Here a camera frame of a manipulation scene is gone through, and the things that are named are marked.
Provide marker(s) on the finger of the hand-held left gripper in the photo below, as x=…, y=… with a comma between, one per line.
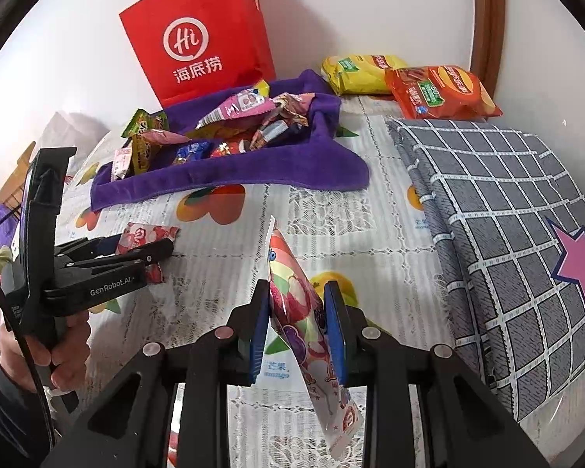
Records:
x=146, y=255
x=87, y=246

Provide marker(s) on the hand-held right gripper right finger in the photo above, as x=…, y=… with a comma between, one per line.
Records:
x=334, y=331

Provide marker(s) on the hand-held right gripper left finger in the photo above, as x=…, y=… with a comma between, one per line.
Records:
x=261, y=336

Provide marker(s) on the pink red snack packet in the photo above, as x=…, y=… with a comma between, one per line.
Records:
x=141, y=234

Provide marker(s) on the long white pink snack packet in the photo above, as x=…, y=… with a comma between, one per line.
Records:
x=297, y=321

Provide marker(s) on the small pink snack packet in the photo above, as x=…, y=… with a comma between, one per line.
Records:
x=122, y=163

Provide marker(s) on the blue snack packet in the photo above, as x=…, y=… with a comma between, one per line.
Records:
x=192, y=152

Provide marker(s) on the green snack packet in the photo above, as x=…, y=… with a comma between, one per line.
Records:
x=144, y=124

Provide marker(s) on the large pink snack packet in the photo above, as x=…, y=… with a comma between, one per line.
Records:
x=239, y=107

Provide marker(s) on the pink panda snack packet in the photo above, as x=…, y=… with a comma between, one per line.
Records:
x=278, y=129

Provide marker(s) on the person's left forearm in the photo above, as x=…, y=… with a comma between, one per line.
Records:
x=9, y=414

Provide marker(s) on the person's left hand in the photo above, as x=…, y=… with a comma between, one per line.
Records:
x=73, y=351

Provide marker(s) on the purple cloth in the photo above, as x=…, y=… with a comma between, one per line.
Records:
x=5, y=231

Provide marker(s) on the wooden headboard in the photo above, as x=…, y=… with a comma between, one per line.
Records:
x=14, y=180

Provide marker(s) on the white plastic bag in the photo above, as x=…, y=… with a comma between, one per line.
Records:
x=73, y=131

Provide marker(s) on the purple towel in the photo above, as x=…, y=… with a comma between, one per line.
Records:
x=282, y=170

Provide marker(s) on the grey checked cloth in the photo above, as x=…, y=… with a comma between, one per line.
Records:
x=492, y=214

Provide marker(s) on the red paper bag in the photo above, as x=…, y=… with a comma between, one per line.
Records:
x=200, y=34

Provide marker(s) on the yellow chip bag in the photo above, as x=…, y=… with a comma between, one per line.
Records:
x=356, y=75

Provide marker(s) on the red chip bag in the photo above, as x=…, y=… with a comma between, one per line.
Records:
x=438, y=90

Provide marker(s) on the wooden door frame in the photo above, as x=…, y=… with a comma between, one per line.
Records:
x=490, y=19

